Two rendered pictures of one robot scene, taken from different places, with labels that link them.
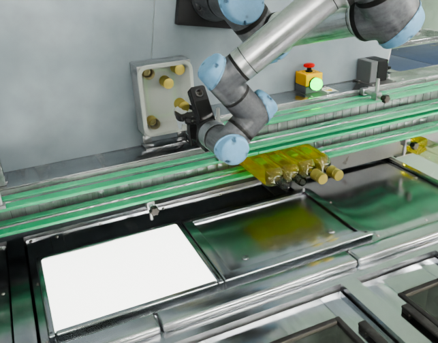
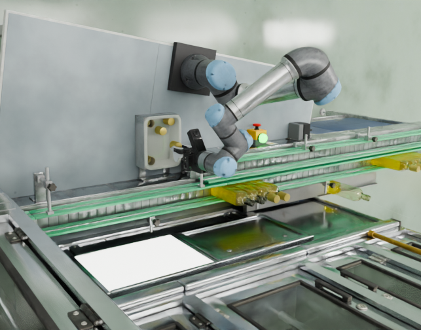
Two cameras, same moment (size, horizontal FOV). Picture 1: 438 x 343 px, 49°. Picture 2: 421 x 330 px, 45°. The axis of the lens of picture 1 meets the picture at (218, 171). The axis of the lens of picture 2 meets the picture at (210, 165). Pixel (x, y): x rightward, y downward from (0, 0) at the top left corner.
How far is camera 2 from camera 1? 76 cm
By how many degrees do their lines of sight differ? 16
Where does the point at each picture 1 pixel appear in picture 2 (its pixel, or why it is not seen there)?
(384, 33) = (319, 95)
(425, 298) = (353, 269)
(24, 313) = not seen: hidden behind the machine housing
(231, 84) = (227, 122)
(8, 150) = not seen: hidden behind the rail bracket
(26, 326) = not seen: hidden behind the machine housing
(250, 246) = (230, 244)
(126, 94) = (130, 139)
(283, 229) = (251, 235)
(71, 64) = (95, 114)
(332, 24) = (284, 90)
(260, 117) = (243, 146)
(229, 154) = (224, 169)
